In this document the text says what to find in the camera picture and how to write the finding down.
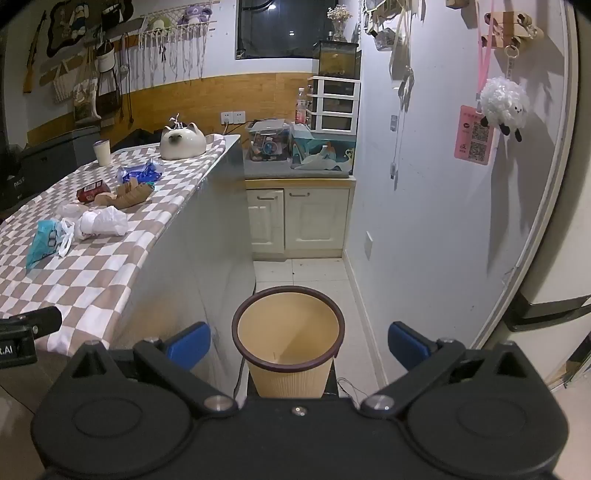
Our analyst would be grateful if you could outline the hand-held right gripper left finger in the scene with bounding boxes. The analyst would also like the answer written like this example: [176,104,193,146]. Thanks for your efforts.
[69,322,238,418]

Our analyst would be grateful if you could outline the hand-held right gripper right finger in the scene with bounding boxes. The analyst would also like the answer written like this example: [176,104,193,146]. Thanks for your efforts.
[360,322,527,418]

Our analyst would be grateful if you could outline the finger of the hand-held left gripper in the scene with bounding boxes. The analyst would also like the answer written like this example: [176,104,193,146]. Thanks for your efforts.
[0,307,63,340]

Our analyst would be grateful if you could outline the teal plastic bag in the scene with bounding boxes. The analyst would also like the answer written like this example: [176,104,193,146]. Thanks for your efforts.
[25,219,75,272]

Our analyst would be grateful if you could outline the beige trash bin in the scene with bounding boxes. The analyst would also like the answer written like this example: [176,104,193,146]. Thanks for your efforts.
[232,286,345,400]

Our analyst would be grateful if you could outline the white plastic bag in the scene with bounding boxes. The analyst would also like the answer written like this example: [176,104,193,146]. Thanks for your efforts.
[74,206,129,241]

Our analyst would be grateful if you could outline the red box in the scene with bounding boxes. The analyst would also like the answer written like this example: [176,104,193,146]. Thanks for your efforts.
[76,181,112,204]

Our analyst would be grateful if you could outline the blue snack packet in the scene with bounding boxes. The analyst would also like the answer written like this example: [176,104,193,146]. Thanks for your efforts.
[116,161,164,184]

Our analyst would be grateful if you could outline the cream cabinet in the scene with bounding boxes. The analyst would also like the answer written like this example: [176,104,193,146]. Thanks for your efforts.
[245,178,357,260]

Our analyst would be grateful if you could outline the grey storage box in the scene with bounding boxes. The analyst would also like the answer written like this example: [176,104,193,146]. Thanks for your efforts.
[18,126,101,195]

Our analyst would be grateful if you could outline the white ceramic cat figure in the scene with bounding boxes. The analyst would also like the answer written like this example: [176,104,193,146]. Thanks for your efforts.
[160,113,207,161]

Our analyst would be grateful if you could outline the black cloth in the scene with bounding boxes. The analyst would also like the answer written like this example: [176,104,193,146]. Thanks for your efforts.
[115,129,163,149]

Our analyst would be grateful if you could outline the teal tank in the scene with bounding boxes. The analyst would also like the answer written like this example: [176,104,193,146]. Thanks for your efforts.
[290,124,356,178]

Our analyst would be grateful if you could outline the pink card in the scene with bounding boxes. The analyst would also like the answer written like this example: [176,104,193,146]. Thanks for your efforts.
[454,105,495,164]

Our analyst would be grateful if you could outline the clear storage box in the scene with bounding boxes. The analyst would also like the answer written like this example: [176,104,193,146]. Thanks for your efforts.
[247,119,293,162]

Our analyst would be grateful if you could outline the mesh tote bag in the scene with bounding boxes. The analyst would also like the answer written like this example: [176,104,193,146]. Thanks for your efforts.
[53,48,100,104]

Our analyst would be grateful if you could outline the white drawer unit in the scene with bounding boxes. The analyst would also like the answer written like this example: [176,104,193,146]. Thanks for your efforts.
[307,76,361,134]

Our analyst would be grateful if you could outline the white sheep plush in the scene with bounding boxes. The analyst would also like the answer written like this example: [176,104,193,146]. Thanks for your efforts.
[478,78,531,143]

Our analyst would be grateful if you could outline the white hanging pot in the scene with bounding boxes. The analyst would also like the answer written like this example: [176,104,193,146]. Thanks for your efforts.
[96,39,116,73]

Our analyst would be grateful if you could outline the glass fish tank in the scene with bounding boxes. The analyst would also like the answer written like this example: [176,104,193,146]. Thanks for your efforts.
[313,39,362,78]

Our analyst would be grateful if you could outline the hanging paper ornaments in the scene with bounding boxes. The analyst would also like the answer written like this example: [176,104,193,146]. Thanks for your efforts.
[362,0,428,51]

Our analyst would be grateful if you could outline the purple plush toy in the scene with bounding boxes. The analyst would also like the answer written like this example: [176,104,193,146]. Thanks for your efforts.
[179,4,213,26]

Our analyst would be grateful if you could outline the dark window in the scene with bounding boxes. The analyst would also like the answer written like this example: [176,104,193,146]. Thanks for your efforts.
[235,0,361,60]

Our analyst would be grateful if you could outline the dried flower vase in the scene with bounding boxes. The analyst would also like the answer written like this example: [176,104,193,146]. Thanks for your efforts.
[328,4,352,40]

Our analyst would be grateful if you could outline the white fringed wall hanging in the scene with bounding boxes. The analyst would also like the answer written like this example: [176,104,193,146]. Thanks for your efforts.
[137,11,218,84]

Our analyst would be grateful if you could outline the pink lanyard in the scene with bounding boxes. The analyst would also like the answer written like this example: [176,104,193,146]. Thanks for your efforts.
[477,0,498,107]

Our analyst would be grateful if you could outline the wooden wall hook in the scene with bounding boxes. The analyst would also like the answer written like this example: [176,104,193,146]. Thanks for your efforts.
[484,11,546,49]

